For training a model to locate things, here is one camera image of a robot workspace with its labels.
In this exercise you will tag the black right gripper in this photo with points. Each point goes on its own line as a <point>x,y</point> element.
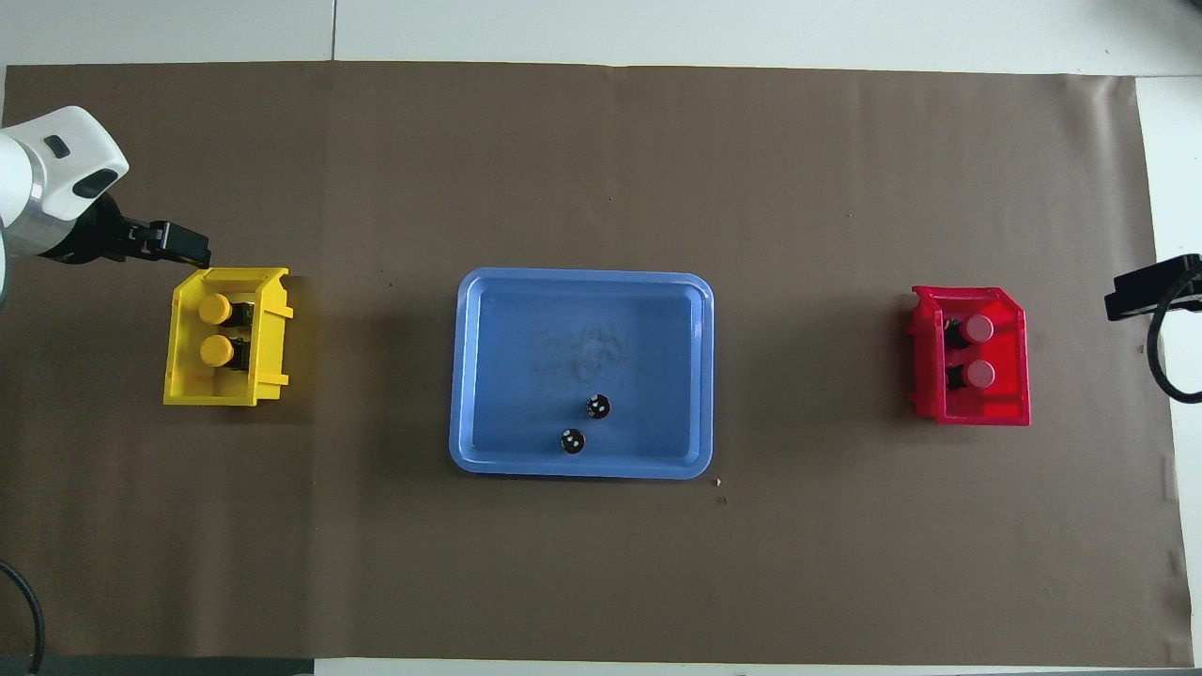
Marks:
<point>1188,277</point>

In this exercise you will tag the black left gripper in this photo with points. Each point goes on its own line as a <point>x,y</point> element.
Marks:
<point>103,235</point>

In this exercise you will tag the yellow push button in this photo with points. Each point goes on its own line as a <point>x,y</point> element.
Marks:
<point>215,308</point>
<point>217,351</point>

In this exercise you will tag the red push button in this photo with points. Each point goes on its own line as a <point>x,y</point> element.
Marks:
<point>979,375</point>
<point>978,328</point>

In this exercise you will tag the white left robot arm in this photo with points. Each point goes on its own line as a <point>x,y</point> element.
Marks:
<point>56,178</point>

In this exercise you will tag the yellow plastic bin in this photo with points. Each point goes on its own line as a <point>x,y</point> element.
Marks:
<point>188,390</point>

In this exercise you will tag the red plastic bin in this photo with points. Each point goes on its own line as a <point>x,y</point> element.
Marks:
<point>977,411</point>

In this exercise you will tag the blue plastic tray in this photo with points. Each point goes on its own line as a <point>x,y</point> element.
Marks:
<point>526,376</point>

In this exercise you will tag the brown paper table mat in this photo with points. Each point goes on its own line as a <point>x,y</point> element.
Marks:
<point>751,141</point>

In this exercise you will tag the black cylindrical capacitor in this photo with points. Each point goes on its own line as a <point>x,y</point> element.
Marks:
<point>573,440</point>
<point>597,407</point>

